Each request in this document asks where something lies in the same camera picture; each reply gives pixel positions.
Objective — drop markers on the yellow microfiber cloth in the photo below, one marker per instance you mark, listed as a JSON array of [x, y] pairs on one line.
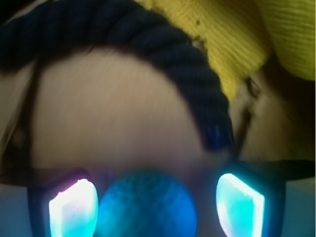
[[240, 35]]

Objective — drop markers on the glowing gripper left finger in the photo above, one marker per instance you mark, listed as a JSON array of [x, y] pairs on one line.
[[62, 203]]

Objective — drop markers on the blue ball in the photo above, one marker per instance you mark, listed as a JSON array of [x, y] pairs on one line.
[[147, 203]]

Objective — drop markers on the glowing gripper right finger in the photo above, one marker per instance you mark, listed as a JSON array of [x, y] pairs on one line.
[[250, 198]]

